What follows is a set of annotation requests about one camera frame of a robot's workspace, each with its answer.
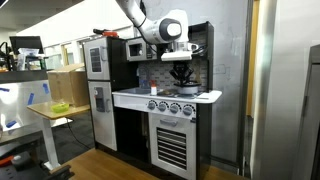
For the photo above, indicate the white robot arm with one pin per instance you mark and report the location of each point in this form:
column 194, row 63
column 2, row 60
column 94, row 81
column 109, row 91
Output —
column 133, row 10

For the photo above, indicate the stove knob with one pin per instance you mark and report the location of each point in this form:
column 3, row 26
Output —
column 188, row 109
column 162, row 106
column 174, row 107
column 152, row 104

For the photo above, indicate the green plastic bowl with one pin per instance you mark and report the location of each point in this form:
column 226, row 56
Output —
column 60, row 107

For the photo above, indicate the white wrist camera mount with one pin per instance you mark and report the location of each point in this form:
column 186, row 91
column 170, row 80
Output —
column 176, row 55

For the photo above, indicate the toy microwave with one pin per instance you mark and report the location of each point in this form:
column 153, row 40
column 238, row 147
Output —
column 133, row 50

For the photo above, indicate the white bottle with orange cap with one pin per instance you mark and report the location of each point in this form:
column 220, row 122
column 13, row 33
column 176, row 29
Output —
column 153, row 90

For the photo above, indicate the black pot lid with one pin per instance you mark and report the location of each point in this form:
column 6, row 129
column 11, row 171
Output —
column 195, row 84

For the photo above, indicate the gray freezer door with dispenser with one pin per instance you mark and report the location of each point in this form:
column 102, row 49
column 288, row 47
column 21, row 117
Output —
column 103, row 130

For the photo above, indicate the gray storage cabinet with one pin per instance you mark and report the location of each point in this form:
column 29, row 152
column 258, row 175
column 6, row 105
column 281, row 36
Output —
column 310, row 116

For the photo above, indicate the wooden table with white leg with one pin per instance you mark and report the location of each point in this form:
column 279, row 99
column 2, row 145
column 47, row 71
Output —
column 43, row 112

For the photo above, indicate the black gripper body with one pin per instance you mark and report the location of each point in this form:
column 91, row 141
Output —
column 181, row 66

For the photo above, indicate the gray toy faucet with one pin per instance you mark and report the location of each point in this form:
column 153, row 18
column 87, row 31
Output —
column 142, row 68

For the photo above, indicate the gray fridge door with notes board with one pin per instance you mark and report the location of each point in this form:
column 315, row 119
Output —
column 90, row 66

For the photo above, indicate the blue tape strip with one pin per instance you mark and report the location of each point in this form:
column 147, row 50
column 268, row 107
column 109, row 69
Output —
column 46, row 88
column 11, row 123
column 4, row 89
column 30, row 99

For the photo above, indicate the large brown cardboard box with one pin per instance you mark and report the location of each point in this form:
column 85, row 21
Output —
column 68, row 86

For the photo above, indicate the gray toy sink basin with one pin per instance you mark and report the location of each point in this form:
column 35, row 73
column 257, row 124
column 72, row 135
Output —
column 137, row 90

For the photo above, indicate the hanging wooden spoon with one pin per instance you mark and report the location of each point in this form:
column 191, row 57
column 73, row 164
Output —
column 199, row 73

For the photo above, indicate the white toy oven door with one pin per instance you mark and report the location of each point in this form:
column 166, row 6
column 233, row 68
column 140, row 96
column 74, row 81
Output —
column 173, row 146

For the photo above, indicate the gray pot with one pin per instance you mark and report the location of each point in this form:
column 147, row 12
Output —
column 187, row 90

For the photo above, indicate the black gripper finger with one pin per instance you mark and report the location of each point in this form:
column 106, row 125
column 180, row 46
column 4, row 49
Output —
column 175, row 75
column 188, row 75

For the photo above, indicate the black equipment base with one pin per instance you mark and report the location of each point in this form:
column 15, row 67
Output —
column 30, row 168

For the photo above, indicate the black computer monitor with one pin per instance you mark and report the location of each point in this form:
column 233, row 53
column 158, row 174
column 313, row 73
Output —
column 26, row 44

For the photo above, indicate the toy play kitchen unit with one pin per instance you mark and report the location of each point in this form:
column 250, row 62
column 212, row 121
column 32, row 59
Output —
column 206, row 133

